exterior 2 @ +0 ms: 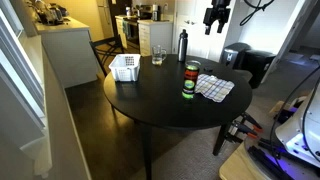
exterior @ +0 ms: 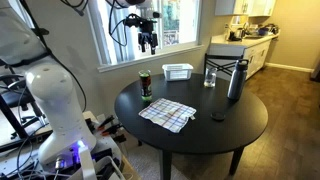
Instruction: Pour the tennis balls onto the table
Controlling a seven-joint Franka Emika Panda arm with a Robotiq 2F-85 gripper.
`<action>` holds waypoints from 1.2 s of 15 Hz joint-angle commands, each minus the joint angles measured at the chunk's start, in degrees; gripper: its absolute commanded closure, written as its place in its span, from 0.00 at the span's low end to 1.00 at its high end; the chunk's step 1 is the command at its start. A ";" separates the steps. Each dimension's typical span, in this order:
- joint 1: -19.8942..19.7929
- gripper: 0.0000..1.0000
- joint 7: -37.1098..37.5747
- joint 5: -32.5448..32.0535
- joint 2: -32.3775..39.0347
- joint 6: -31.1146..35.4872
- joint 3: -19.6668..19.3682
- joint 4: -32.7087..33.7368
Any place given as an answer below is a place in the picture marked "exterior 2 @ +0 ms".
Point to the clear glass mug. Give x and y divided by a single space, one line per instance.
157 55

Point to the white door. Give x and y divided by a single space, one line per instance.
193 30

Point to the steel coffee maker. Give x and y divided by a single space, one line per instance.
155 12

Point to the white kitchen counter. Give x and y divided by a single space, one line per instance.
68 50

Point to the round black table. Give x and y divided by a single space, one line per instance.
156 100

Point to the kitchen stove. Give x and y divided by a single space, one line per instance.
131 31

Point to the large black trash can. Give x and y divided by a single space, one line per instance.
258 66

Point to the white plastic basket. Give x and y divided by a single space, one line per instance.
125 68

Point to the robot mounting cart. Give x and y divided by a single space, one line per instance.
266 160

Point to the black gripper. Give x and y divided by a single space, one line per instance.
217 12

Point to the black round can lid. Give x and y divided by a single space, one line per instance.
208 69

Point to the white drawer cabinet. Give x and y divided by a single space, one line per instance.
155 36

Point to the steel water bottle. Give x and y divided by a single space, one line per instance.
182 46

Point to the small grey trash can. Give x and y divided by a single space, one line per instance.
233 55

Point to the black dining chair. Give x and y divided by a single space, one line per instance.
106 50

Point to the countertop appliances cluster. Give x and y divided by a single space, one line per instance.
48 13

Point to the checkered dish cloth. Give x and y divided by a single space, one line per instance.
214 87

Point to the white window frame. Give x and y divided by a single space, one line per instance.
18 66

